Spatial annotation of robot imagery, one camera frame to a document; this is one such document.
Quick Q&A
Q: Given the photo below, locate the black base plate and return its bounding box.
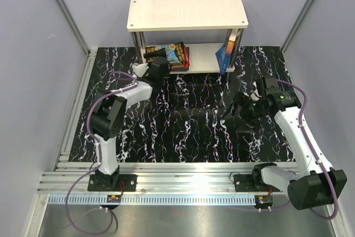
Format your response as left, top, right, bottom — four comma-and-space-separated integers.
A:
231, 173, 270, 193
87, 174, 138, 192

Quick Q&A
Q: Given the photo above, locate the black treehouse book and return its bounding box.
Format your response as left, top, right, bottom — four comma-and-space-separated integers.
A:
143, 42, 186, 65

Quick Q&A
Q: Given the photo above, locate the dark blue 1984 book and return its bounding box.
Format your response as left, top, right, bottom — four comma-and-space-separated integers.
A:
170, 65, 190, 73

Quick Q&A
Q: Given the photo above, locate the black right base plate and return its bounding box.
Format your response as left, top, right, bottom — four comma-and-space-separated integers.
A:
231, 173, 270, 193

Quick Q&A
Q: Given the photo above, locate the aluminium front rail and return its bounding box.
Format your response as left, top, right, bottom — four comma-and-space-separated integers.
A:
37, 162, 338, 193

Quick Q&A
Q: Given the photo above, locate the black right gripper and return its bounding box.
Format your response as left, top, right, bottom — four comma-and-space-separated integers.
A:
221, 91, 270, 134

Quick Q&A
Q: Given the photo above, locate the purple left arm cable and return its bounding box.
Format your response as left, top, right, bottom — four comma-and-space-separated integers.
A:
64, 70, 139, 234

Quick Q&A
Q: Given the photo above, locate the white slotted cable duct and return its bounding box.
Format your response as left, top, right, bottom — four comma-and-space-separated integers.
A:
49, 194, 256, 206

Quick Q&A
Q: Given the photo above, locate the red treehouse book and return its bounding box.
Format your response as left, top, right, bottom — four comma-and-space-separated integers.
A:
182, 46, 190, 66

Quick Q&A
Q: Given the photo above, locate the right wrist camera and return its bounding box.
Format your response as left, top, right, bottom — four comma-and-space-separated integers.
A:
256, 76, 281, 98

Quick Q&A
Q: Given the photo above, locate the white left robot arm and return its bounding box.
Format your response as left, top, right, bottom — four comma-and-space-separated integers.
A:
87, 48, 171, 191

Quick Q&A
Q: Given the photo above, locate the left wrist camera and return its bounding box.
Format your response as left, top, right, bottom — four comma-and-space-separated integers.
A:
132, 63, 149, 77

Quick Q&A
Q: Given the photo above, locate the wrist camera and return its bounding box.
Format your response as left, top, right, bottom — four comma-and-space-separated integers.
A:
256, 76, 281, 98
132, 63, 149, 77

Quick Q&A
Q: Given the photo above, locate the white two-tier shelf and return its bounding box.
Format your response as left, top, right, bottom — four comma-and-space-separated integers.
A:
127, 0, 249, 74

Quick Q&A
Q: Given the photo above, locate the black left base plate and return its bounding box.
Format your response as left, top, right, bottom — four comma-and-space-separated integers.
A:
87, 174, 138, 192

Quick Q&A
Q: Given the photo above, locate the blue orange sunset book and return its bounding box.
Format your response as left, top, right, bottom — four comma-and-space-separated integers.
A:
215, 29, 241, 75

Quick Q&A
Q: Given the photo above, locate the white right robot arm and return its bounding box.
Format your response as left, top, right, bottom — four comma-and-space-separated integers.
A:
222, 90, 347, 210

